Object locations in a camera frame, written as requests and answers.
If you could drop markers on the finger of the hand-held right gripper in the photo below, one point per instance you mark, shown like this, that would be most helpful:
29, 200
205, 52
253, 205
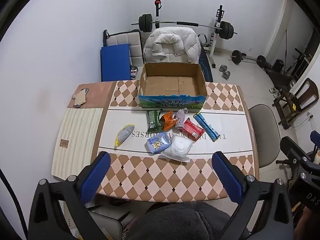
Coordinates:
315, 137
295, 152

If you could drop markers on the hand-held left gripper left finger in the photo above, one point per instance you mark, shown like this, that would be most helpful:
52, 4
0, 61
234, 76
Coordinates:
97, 178

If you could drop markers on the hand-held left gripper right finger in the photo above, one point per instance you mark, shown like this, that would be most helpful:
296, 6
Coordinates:
227, 178

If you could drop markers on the long blue snack packet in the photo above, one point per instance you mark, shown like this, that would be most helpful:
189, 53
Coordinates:
205, 126

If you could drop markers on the orange snack packet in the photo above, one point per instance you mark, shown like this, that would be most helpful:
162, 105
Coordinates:
168, 120

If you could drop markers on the printed cardboard box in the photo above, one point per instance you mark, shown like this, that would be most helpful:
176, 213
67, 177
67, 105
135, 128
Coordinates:
172, 102

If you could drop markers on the person's right forearm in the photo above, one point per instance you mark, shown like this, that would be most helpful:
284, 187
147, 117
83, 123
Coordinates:
308, 226

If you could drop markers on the grey stool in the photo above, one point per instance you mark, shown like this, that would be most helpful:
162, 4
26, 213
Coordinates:
107, 220

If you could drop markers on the beige round chair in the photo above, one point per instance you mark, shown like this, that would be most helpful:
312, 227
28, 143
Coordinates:
262, 125

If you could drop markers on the dark wooden chair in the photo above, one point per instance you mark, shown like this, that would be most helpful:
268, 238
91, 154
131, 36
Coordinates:
303, 92

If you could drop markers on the cream striped table mat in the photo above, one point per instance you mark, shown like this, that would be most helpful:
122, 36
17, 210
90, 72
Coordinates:
77, 135

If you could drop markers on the silver packet with yellow edge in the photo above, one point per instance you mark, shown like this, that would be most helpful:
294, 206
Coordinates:
124, 134

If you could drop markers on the white cotton in clear bag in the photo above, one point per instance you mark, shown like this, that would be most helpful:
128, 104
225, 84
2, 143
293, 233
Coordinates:
178, 148

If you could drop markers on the white shoe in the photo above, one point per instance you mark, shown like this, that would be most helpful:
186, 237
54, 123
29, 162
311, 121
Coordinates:
272, 90
277, 94

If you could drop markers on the red snack packet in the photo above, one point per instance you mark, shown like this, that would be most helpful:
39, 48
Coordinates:
192, 130

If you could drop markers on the person's dark fleece clothing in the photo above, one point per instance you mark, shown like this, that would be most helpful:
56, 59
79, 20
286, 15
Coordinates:
185, 222

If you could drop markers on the diamond patterned table mat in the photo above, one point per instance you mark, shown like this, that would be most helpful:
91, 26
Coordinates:
160, 177

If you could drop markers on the blue tissue pack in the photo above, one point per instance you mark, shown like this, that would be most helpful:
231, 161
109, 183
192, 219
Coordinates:
157, 143

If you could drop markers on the grey crumpled packet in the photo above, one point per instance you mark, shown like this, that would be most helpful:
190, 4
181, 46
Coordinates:
180, 118

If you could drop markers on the black box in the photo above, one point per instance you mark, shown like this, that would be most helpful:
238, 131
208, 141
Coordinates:
277, 65

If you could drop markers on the light wooden card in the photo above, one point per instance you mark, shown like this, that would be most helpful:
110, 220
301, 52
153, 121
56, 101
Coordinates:
80, 98

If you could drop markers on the green snack packet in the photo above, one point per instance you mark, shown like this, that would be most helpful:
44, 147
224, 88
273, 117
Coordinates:
154, 118

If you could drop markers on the brown table mat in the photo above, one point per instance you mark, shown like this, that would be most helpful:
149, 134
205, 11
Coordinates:
100, 95

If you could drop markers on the dark phone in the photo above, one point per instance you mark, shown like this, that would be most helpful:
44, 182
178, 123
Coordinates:
87, 90

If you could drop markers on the chrome dumbbell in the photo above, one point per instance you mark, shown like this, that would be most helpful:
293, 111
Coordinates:
223, 68
228, 75

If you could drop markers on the short barbell with black plates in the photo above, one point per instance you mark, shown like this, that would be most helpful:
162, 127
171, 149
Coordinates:
236, 56

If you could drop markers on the blue folded exercise mat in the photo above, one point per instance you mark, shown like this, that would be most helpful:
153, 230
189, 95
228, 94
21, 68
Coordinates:
115, 62

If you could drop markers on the white weight bench rack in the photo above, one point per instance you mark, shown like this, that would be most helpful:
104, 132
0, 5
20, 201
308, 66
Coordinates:
215, 42

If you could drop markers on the white quilted cushion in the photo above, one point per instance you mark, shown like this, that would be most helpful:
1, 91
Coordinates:
131, 41

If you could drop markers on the white puffer jacket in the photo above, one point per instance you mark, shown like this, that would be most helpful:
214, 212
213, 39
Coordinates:
172, 45

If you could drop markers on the long barbell with black plates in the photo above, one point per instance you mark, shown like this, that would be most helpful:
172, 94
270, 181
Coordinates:
146, 22

